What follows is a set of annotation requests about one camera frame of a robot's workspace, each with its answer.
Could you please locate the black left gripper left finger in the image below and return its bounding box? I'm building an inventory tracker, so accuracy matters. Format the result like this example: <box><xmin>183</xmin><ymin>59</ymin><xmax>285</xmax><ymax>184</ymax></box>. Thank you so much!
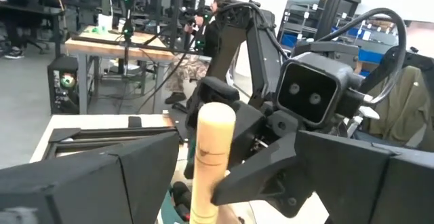
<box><xmin>0</xmin><ymin>130</ymin><xmax>180</xmax><ymax>224</ymax></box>

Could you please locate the black computer tower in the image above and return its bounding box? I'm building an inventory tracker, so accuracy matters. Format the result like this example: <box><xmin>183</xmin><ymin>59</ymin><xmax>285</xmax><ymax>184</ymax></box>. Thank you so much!
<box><xmin>47</xmin><ymin>55</ymin><xmax>81</xmax><ymax>115</ymax></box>

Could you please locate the metal storage shelf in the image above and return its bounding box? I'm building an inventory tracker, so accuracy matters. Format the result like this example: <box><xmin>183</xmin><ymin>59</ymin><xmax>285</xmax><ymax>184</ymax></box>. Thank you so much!
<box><xmin>277</xmin><ymin>0</ymin><xmax>403</xmax><ymax>77</ymax></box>

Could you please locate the black stand with green lights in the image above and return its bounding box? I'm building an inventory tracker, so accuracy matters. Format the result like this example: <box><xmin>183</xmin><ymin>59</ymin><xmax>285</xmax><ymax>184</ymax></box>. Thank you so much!
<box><xmin>121</xmin><ymin>0</ymin><xmax>136</xmax><ymax>76</ymax></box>

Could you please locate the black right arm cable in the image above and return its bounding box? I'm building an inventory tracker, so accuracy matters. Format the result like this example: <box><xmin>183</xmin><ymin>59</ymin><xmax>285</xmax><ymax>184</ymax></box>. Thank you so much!
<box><xmin>318</xmin><ymin>7</ymin><xmax>408</xmax><ymax>105</ymax></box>

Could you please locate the person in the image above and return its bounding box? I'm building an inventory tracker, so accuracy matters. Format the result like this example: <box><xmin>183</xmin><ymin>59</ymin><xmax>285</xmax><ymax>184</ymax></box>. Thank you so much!
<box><xmin>0</xmin><ymin>0</ymin><xmax>43</xmax><ymax>60</ymax></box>
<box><xmin>164</xmin><ymin>0</ymin><xmax>235</xmax><ymax>105</ymax></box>

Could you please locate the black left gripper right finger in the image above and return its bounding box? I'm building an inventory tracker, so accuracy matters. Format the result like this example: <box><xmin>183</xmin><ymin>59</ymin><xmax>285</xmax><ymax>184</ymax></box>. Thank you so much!
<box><xmin>294</xmin><ymin>130</ymin><xmax>434</xmax><ymax>224</ymax></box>

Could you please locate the wooden-handled garden tool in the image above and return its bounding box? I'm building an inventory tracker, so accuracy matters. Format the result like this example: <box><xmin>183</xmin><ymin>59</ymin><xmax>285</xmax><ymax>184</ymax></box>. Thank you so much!
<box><xmin>189</xmin><ymin>101</ymin><xmax>237</xmax><ymax>224</ymax></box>

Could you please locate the black flat bracket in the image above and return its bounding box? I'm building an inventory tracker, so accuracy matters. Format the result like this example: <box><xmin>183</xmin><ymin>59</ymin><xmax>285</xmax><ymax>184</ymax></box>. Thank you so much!
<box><xmin>43</xmin><ymin>126</ymin><xmax>178</xmax><ymax>161</ymax></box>

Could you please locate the olive green jacket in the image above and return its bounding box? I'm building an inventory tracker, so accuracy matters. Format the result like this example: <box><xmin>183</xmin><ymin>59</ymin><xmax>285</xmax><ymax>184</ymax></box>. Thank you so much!
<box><xmin>367</xmin><ymin>65</ymin><xmax>432</xmax><ymax>144</ymax></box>

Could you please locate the black desk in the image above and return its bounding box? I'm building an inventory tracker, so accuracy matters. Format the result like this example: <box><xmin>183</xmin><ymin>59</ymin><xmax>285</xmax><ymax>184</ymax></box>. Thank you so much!
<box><xmin>0</xmin><ymin>2</ymin><xmax>66</xmax><ymax>59</ymax></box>

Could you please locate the black metal post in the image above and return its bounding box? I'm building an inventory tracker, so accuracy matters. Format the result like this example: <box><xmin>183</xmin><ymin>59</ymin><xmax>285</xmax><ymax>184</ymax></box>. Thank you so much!
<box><xmin>315</xmin><ymin>0</ymin><xmax>351</xmax><ymax>40</ymax></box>

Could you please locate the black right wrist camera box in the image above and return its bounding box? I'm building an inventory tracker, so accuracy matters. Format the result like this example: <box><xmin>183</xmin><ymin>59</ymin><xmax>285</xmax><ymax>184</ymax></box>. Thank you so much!
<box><xmin>275</xmin><ymin>52</ymin><xmax>362</xmax><ymax>129</ymax></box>

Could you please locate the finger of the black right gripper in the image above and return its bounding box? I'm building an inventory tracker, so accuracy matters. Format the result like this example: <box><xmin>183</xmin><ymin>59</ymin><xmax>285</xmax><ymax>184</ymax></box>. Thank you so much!
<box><xmin>212</xmin><ymin>132</ymin><xmax>315</xmax><ymax>218</ymax></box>
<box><xmin>184</xmin><ymin>77</ymin><xmax>267</xmax><ymax>179</ymax></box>

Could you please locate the wooden workbench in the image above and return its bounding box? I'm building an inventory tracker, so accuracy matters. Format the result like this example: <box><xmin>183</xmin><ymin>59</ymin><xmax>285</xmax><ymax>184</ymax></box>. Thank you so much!
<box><xmin>64</xmin><ymin>24</ymin><xmax>176</xmax><ymax>115</ymax></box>

